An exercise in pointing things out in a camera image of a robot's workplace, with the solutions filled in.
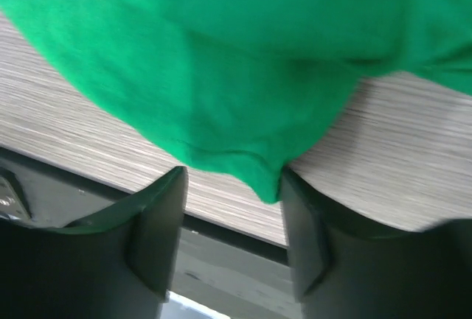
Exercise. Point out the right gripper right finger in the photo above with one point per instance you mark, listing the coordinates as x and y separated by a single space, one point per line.
346 265

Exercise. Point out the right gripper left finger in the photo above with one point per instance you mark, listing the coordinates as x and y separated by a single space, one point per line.
115 263

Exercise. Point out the green t-shirt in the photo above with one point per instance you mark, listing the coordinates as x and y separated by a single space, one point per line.
241 87

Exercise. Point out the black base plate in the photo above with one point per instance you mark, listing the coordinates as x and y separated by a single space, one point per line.
219 272

